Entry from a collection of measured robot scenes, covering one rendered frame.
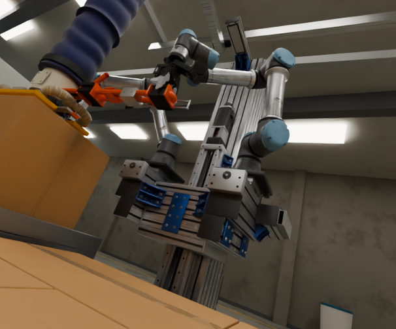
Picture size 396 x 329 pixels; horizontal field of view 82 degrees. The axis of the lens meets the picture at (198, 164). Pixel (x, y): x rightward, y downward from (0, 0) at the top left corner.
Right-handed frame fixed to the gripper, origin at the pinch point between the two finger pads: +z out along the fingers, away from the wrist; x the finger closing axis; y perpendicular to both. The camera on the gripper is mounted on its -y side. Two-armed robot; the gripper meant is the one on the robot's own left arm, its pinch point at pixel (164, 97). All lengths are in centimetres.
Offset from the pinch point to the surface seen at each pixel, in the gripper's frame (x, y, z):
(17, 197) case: 7, 30, 49
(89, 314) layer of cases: 29, -28, 60
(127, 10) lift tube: 0, 50, -62
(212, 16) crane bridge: -76, 51, -181
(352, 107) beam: -287, -124, -253
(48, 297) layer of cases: 30, -22, 60
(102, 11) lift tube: 9, 52, -47
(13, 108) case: 20.1, 35.8, 25.1
